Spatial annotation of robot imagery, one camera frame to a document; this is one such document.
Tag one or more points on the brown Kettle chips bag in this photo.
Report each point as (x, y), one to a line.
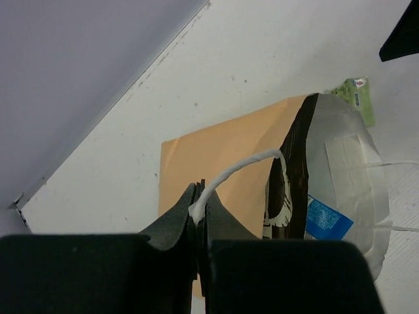
(286, 206)

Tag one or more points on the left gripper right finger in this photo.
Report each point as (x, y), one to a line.
(229, 261)

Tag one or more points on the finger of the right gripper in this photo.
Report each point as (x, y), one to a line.
(404, 39)

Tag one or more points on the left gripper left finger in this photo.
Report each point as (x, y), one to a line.
(166, 263)

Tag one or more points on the green small snack packet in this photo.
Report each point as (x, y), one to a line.
(355, 92)

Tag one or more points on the light blue snack packet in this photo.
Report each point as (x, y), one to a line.
(325, 223)

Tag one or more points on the brown paper bag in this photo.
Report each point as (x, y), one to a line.
(235, 158)

